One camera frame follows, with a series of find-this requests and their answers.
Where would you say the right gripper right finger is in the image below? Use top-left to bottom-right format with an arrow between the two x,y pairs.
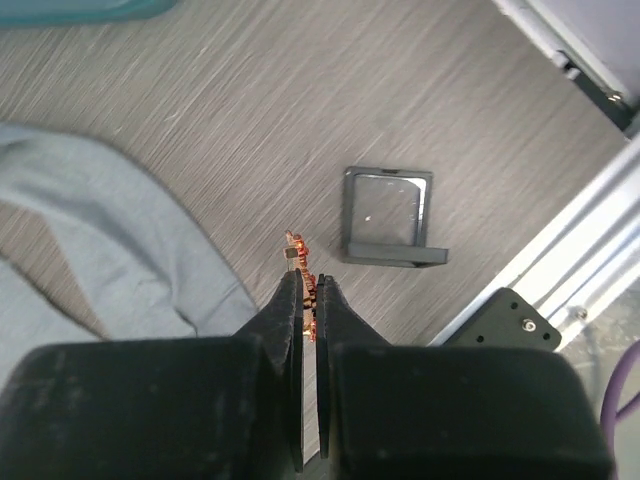
316,276 -> 614,479

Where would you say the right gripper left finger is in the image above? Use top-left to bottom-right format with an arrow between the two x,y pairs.
1,272 -> 304,479

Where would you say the grey button-up shirt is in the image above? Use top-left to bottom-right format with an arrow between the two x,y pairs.
0,122 -> 259,386

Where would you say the orange red brooch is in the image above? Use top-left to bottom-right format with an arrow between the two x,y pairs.
283,231 -> 317,342

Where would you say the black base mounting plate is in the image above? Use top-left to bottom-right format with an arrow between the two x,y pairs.
444,288 -> 562,351

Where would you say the teal plastic basin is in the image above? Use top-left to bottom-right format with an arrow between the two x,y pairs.
1,0 -> 177,27

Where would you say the small black square frame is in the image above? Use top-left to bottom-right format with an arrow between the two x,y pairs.
341,166 -> 449,269

